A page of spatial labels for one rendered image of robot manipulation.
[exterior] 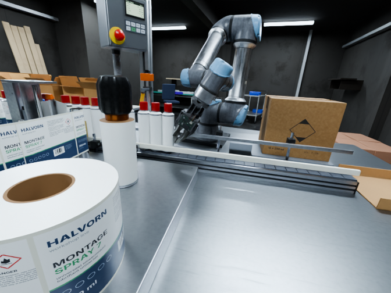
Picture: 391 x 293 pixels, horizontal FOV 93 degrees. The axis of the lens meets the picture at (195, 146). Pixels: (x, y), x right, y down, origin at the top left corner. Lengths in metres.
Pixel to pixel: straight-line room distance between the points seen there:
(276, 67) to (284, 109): 6.51
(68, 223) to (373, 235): 0.66
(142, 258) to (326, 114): 0.89
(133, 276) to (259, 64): 7.31
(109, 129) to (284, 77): 7.13
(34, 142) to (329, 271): 0.74
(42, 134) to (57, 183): 0.28
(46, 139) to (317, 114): 1.00
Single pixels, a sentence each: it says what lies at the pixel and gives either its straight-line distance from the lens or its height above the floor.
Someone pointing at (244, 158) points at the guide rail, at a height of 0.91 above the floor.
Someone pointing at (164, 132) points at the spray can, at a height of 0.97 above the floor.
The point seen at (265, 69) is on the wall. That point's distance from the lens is 7.43.
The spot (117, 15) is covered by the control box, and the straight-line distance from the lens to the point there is 0.91.
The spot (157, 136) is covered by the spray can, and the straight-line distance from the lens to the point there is 0.80.
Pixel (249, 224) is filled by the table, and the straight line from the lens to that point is 0.55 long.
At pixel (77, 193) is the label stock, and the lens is 0.30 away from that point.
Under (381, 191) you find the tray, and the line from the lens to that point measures 0.96.
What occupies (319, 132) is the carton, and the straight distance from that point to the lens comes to 1.01.
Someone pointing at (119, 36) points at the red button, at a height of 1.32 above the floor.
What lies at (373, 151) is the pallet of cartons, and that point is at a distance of 3.46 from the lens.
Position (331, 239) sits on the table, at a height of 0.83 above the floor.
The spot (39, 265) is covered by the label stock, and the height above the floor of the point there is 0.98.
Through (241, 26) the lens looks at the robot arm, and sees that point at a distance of 1.07.
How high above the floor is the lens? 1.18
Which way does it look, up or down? 19 degrees down
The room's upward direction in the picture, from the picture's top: 3 degrees clockwise
